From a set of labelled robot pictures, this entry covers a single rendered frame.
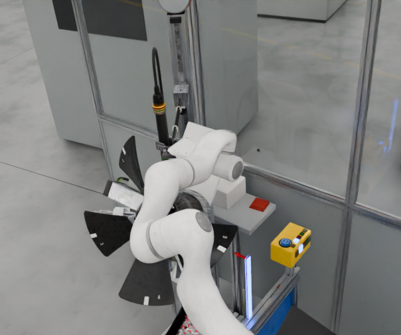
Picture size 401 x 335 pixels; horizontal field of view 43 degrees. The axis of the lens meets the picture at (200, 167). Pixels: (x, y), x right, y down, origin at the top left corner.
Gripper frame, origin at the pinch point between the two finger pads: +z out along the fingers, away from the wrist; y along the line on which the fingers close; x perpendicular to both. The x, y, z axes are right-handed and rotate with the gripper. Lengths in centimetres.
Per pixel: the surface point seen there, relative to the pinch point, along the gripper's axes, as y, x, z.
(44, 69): 131, -77, 270
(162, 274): -12, -55, -1
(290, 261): 21, -54, -40
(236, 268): 53, -113, 10
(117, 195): 7, -45, 42
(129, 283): -22, -56, 7
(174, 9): 56, 27, 39
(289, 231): 32, -49, -34
